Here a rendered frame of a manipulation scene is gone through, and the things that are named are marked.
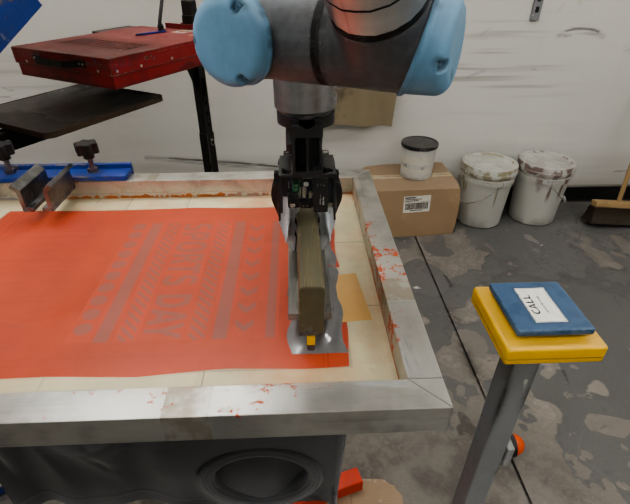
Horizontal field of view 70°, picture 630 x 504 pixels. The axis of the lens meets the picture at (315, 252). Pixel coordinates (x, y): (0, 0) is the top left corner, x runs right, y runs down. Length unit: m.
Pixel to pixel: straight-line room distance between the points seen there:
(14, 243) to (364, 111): 2.05
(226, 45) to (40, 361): 0.43
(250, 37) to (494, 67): 2.49
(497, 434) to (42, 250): 0.80
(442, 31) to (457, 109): 2.47
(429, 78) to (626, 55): 2.83
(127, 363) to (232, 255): 0.25
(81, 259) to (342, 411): 0.51
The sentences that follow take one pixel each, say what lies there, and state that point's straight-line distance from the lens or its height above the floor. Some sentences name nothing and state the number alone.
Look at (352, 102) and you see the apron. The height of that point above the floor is 0.67.
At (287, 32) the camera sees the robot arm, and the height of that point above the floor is 1.31.
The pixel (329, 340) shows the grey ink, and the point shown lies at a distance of 0.57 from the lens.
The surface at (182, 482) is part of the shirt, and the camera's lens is 0.74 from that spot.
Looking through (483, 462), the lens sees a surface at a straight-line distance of 0.90.
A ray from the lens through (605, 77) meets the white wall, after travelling 3.16.
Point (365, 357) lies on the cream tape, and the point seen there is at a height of 0.95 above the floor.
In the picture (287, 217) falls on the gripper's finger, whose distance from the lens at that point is 0.61.
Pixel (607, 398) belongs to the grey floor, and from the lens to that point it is 2.04.
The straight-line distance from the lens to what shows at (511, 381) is 0.74.
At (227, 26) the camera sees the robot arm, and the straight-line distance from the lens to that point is 0.41.
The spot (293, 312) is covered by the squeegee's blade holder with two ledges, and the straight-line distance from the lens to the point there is 0.56.
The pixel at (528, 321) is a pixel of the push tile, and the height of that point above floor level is 0.97.
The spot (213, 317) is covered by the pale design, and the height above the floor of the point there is 0.95.
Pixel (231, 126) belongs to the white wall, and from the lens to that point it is 2.72.
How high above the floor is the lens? 1.36
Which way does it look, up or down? 34 degrees down
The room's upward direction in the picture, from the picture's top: straight up
